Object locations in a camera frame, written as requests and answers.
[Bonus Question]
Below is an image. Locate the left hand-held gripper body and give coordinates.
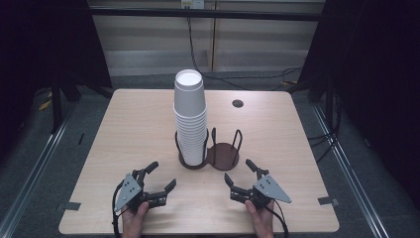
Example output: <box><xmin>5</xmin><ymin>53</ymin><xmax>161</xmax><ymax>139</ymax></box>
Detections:
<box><xmin>113</xmin><ymin>173</ymin><xmax>148</xmax><ymax>213</ymax></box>

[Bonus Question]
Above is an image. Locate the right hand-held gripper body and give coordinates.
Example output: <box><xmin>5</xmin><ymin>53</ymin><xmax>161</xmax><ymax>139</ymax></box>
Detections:
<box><xmin>251</xmin><ymin>174</ymin><xmax>293</xmax><ymax>210</ymax></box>

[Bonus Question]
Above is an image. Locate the dark brown double cup holder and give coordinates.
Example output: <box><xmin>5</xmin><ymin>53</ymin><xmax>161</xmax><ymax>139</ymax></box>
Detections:
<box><xmin>173</xmin><ymin>127</ymin><xmax>244</xmax><ymax>172</ymax></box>

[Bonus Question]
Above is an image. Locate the stack of white paper cups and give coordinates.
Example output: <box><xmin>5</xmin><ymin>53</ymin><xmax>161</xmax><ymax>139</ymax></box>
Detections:
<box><xmin>172</xmin><ymin>104</ymin><xmax>209</xmax><ymax>167</ymax></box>

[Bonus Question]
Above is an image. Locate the person's left hand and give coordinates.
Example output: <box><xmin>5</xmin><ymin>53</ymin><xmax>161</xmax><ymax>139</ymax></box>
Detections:
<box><xmin>121</xmin><ymin>201</ymin><xmax>151</xmax><ymax>238</ymax></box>

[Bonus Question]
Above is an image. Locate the person's right hand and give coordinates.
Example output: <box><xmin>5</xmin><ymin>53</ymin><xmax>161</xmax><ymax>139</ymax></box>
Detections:
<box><xmin>245</xmin><ymin>199</ymin><xmax>275</xmax><ymax>238</ymax></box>

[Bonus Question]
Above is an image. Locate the grey tape strip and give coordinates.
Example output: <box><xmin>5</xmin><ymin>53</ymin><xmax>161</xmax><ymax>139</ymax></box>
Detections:
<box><xmin>55</xmin><ymin>201</ymin><xmax>82</xmax><ymax>212</ymax></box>
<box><xmin>317</xmin><ymin>196</ymin><xmax>340</xmax><ymax>206</ymax></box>

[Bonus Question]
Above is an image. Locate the black metal stand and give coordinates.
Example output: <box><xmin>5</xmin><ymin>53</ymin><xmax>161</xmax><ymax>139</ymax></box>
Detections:
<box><xmin>50</xmin><ymin>77</ymin><xmax>63</xmax><ymax>135</ymax></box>

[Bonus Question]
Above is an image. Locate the yellow tape piece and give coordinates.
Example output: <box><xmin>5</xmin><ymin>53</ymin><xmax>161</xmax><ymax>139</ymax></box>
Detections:
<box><xmin>38</xmin><ymin>93</ymin><xmax>53</xmax><ymax>112</ymax></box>

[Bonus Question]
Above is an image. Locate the dark curtain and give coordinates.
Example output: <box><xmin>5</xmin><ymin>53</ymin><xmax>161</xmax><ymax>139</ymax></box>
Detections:
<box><xmin>286</xmin><ymin>0</ymin><xmax>420</xmax><ymax>202</ymax></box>
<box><xmin>0</xmin><ymin>0</ymin><xmax>114</xmax><ymax>163</ymax></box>

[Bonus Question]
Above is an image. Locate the black horizontal bar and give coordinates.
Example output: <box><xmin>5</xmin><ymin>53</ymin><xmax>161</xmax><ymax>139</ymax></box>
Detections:
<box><xmin>88</xmin><ymin>7</ymin><xmax>327</xmax><ymax>23</ymax></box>

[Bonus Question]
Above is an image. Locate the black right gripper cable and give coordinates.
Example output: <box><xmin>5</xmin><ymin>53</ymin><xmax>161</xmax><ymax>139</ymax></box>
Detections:
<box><xmin>270</xmin><ymin>198</ymin><xmax>290</xmax><ymax>238</ymax></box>

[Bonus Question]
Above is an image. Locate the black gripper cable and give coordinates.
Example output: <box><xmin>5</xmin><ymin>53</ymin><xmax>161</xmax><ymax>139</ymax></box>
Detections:
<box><xmin>111</xmin><ymin>180</ymin><xmax>124</xmax><ymax>238</ymax></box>
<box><xmin>270</xmin><ymin>198</ymin><xmax>290</xmax><ymax>238</ymax></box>

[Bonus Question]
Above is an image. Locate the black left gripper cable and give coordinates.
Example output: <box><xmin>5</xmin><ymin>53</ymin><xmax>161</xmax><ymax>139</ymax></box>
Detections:
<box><xmin>111</xmin><ymin>180</ymin><xmax>124</xmax><ymax>238</ymax></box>

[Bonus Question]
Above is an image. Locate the bundle of black floor cables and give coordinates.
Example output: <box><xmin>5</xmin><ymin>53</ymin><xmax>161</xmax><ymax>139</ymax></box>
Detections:
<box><xmin>306</xmin><ymin>88</ymin><xmax>343</xmax><ymax>164</ymax></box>

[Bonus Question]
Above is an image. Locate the metal floor rail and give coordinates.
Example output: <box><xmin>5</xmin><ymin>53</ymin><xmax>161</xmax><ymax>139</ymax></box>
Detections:
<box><xmin>311</xmin><ymin>104</ymin><xmax>391</xmax><ymax>238</ymax></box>
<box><xmin>0</xmin><ymin>105</ymin><xmax>77</xmax><ymax>238</ymax></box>

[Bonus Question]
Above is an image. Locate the long black wall cable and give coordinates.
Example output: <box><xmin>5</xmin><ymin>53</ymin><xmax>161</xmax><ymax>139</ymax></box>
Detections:
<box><xmin>185</xmin><ymin>6</ymin><xmax>303</xmax><ymax>92</ymax></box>

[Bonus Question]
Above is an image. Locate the white wall outlet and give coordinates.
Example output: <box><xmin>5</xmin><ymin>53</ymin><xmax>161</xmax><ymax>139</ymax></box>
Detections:
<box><xmin>180</xmin><ymin>0</ymin><xmax>206</xmax><ymax>10</ymax></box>

